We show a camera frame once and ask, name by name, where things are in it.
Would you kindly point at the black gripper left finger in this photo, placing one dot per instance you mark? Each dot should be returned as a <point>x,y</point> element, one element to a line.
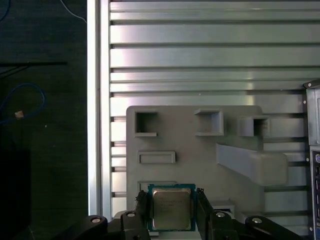
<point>130,225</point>

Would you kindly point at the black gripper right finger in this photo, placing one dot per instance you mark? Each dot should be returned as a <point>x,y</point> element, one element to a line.
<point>207,225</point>

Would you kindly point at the silver CPU green edge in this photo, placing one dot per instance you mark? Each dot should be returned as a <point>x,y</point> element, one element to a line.
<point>171,207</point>

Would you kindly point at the grey parts rack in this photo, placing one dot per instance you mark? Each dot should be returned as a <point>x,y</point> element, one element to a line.
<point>187,150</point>

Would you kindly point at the black floor box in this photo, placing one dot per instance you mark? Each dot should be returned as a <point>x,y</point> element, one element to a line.
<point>15,195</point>

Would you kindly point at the black PC case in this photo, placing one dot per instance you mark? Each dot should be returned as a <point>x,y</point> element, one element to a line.
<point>313,125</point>

